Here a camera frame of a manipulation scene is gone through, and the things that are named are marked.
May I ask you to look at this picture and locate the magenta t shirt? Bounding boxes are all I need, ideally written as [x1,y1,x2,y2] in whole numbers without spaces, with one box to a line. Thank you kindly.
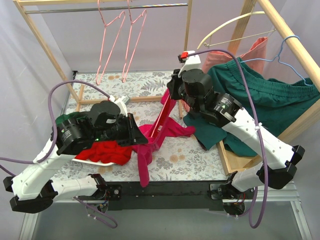
[133,90,196,188]

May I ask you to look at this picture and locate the pink wire hanger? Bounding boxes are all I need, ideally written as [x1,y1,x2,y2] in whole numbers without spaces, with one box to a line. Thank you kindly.
[149,95,176,138]
[94,0,127,85]
[121,0,147,83]

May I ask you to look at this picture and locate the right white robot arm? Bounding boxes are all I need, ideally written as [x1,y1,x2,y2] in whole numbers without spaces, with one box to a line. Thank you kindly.
[167,68,305,199]

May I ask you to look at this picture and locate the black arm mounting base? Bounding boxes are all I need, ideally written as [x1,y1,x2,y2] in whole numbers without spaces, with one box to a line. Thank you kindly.
[79,180,254,216]

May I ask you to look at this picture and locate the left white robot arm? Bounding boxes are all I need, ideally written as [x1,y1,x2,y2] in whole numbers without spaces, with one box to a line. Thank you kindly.
[3,100,148,214]

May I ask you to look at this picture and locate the red t shirt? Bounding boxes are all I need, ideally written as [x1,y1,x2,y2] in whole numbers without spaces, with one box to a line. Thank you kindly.
[75,141,133,166]

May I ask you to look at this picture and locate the dark green t shirt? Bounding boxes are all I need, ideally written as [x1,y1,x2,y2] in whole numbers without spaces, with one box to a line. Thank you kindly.
[55,111,82,127]

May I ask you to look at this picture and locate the cream plastic hanger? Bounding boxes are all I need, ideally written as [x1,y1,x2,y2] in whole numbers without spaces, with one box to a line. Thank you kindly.
[195,10,276,50]

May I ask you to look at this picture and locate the white laundry basket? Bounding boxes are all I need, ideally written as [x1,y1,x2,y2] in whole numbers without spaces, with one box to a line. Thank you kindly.
[72,158,115,167]

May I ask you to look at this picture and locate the salmon pink shorts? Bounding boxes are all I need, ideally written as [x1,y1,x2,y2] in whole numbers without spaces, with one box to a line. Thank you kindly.
[201,37,268,74]

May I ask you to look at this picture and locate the teal green shorts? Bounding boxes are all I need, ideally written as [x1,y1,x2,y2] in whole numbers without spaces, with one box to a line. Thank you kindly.
[183,60,320,157]

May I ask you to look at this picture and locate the small wooden clothes rack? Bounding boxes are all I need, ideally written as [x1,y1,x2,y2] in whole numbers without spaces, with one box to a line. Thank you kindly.
[13,0,193,111]

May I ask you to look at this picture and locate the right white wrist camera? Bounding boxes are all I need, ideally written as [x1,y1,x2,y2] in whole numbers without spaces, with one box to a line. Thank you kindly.
[178,50,201,78]

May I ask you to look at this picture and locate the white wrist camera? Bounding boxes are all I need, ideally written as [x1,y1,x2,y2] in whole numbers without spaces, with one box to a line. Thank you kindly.
[178,50,201,78]
[108,95,131,117]

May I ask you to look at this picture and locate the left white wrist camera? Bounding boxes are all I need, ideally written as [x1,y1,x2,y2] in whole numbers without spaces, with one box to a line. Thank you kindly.
[108,95,131,117]

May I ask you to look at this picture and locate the blue wire hanger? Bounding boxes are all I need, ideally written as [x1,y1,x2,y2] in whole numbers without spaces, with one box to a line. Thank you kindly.
[241,35,314,86]

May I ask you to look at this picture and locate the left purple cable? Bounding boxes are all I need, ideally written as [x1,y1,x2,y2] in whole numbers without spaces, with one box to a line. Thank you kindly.
[0,80,118,229]

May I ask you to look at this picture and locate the purple cable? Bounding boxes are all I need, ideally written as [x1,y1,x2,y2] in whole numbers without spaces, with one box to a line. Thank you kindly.
[0,80,118,229]
[186,48,270,229]

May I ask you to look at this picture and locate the aluminium table frame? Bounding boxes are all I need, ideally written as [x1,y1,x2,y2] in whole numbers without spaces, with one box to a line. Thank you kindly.
[19,183,312,240]

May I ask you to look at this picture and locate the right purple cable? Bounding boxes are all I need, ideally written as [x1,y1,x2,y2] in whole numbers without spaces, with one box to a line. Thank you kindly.
[186,48,270,229]

